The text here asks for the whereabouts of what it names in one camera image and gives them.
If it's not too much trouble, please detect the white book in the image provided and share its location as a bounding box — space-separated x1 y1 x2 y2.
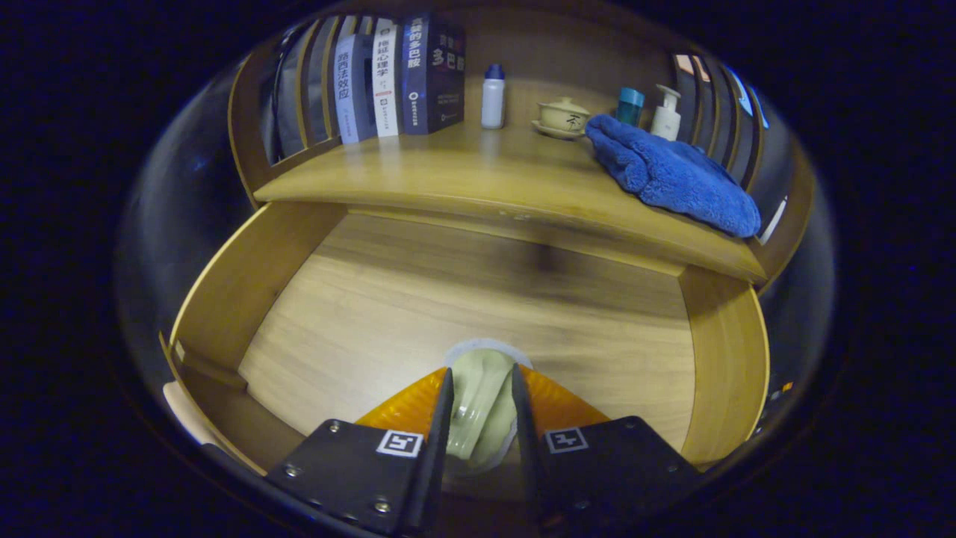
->
372 18 404 138

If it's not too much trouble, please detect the wooden drawer with black knob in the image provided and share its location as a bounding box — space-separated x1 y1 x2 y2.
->
158 200 772 524

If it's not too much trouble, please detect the white pump bottle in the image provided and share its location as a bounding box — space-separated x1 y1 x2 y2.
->
650 84 683 141

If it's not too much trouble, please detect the wooden countertop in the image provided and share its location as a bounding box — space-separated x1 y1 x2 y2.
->
254 120 769 283

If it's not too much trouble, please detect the pale green ceramic dish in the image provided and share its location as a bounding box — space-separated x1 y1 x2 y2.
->
442 338 533 471

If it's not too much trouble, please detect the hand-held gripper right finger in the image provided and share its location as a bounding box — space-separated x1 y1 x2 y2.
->
510 363 703 535

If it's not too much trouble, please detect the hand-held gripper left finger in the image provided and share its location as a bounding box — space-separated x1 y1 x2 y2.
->
267 366 455 537

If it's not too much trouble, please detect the beige lidded teacup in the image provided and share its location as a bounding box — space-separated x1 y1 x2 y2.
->
532 96 591 140

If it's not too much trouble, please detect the black backdrop cloth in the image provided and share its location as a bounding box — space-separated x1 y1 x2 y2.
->
116 22 839 427

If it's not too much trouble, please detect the dark blue book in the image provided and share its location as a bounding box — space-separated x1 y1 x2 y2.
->
401 13 467 136

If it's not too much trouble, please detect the white bottle with blue cap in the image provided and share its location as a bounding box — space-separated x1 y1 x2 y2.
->
481 64 506 130

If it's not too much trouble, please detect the blue towel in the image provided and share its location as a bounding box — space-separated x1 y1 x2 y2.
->
585 114 763 238

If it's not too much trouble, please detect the wooden cabinet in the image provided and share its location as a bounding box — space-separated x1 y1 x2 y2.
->
228 0 819 292

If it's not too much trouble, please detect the light blue book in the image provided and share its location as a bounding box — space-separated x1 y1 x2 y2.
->
333 33 378 145

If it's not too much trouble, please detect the teal cylinder bottle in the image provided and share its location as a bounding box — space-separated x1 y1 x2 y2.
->
616 87 645 127

